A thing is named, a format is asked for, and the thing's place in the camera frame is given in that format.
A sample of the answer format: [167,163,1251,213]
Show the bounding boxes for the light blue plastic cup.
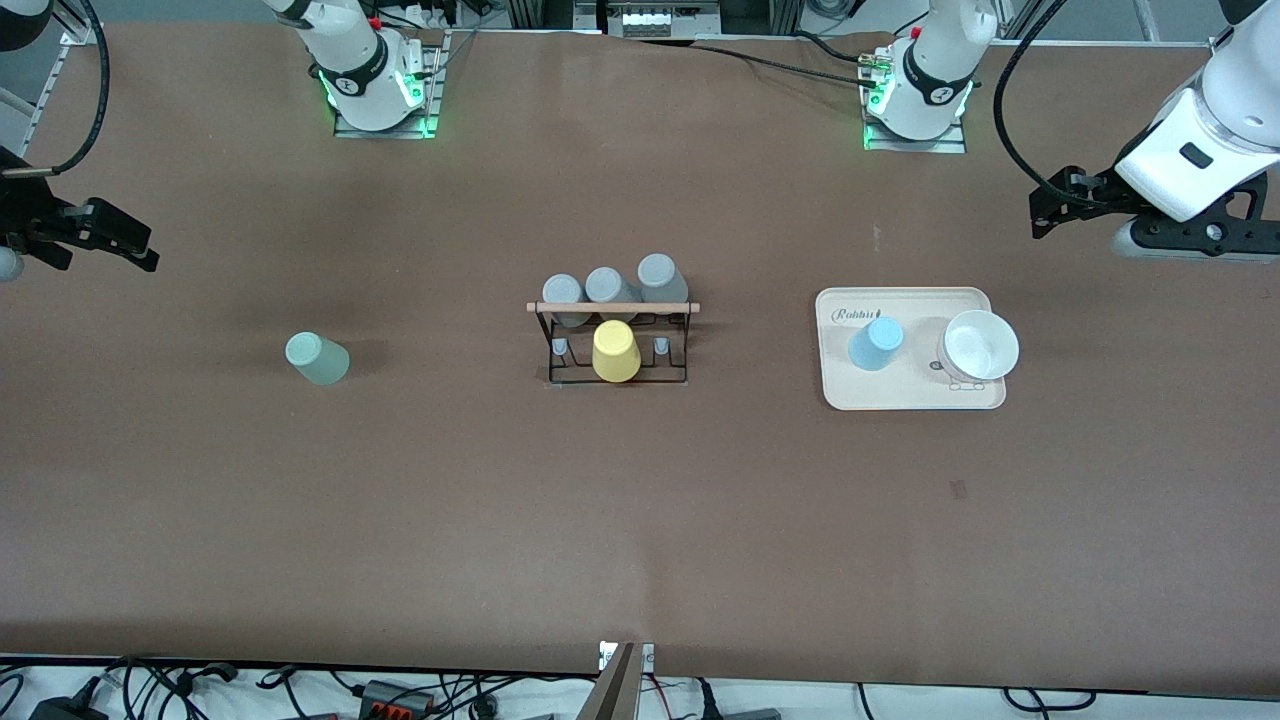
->
[848,317,905,372]

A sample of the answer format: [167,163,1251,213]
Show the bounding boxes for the pale green plastic cup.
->
[285,332,351,387]

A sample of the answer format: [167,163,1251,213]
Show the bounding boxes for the white bowl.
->
[938,310,1021,386]

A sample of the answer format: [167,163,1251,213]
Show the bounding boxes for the beige rectangular tray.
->
[815,287,1007,412]

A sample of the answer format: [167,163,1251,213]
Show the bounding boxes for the grey plastic cup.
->
[637,253,691,305]
[585,267,642,321]
[542,274,591,329]

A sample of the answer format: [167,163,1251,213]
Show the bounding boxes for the grey socket strip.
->
[605,0,723,39]

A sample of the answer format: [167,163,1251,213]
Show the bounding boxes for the black power adapter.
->
[28,697,109,720]

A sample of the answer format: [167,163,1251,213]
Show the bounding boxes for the yellow plastic cup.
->
[592,320,642,383]

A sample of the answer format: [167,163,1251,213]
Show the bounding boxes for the black power strip orange switches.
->
[358,680,438,719]

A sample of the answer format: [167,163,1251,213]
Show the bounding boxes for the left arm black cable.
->
[992,18,1079,193]

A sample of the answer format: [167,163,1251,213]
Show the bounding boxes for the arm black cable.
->
[45,0,109,177]
[992,18,1079,193]

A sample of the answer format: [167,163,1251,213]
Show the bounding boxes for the white perforated rail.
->
[0,45,73,151]

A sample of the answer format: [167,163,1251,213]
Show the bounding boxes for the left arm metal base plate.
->
[862,45,969,154]

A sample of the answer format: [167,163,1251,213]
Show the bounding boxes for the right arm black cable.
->
[45,0,109,177]

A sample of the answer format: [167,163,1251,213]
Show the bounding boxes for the short black table cable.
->
[795,30,871,66]

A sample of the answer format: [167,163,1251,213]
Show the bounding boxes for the long black table cable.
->
[632,38,881,89]

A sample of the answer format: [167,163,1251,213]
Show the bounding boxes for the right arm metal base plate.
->
[333,30,443,140]

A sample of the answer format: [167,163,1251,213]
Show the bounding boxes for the tangled black floor cable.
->
[0,655,241,720]

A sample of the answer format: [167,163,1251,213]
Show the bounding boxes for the black wire rack wooden bar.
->
[527,300,701,388]

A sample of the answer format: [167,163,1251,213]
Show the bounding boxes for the looped black floor cable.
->
[1003,686,1098,713]

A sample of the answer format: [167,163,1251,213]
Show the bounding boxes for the aluminium camera pole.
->
[575,643,641,720]

